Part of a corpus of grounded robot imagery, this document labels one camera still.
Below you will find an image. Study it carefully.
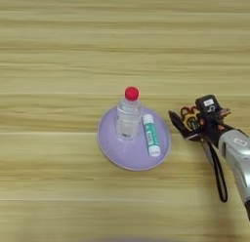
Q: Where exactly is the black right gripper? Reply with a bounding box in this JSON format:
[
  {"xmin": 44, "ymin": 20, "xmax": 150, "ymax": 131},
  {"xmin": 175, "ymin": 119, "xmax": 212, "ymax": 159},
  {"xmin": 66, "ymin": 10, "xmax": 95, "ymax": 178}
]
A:
[{"xmin": 167, "ymin": 107, "xmax": 236, "ymax": 150}]

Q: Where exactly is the black yellow tape measure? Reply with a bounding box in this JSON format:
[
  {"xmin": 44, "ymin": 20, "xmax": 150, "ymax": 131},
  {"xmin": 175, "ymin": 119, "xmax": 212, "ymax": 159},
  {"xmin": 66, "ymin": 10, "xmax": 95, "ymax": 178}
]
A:
[{"xmin": 182, "ymin": 112, "xmax": 229, "ymax": 204}]

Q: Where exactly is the white green glue stick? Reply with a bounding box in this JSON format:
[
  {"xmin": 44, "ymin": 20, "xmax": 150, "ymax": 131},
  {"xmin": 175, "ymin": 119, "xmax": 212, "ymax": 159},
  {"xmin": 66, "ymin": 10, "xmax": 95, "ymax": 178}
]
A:
[{"xmin": 142, "ymin": 113, "xmax": 162, "ymax": 158}]

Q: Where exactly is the clear bottle red cap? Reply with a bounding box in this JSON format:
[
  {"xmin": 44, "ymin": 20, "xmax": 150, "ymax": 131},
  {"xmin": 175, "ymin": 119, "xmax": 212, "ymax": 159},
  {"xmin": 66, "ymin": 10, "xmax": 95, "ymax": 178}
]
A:
[{"xmin": 115, "ymin": 86, "xmax": 143, "ymax": 141}]

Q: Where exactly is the purple round plate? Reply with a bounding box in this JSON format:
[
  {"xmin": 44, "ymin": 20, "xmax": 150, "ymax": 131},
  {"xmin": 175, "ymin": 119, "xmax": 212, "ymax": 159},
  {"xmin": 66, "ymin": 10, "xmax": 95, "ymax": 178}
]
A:
[{"xmin": 97, "ymin": 104, "xmax": 172, "ymax": 172}]

